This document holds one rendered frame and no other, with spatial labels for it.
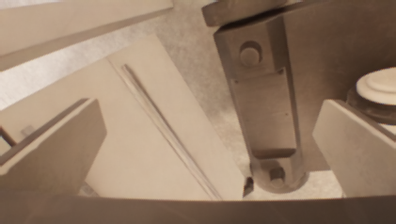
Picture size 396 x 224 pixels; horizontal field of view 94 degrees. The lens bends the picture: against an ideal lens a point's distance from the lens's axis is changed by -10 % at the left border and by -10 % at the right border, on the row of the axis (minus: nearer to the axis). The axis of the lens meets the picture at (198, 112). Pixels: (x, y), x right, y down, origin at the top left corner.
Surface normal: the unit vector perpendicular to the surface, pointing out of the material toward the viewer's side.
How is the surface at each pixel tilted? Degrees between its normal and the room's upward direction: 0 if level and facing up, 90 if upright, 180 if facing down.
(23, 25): 90
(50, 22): 90
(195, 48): 0
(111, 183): 90
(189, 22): 0
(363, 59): 0
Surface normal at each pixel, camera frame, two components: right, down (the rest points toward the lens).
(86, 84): 0.83, -0.32
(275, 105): -0.26, 0.52
